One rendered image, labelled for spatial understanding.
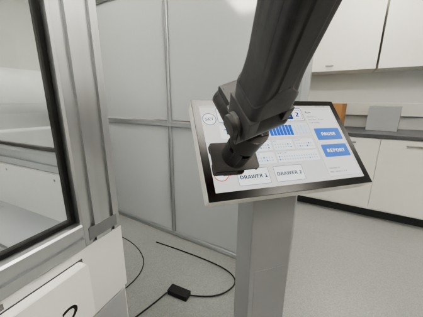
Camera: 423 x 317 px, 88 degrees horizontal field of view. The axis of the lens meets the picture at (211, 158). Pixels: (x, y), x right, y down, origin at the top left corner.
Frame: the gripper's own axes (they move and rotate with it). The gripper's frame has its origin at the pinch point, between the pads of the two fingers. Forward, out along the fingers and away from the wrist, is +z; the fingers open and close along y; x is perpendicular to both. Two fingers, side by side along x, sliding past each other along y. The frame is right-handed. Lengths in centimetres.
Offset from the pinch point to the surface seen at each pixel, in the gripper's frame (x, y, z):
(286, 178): 3.1, -18.3, 1.6
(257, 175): 1.5, -9.7, 1.6
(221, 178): 1.5, 0.2, 1.5
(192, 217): -11, -15, 141
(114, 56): -153, 41, 102
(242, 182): 2.9, -5.2, 1.5
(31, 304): 19.8, 34.0, -9.0
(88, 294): 20.6, 29.0, -1.0
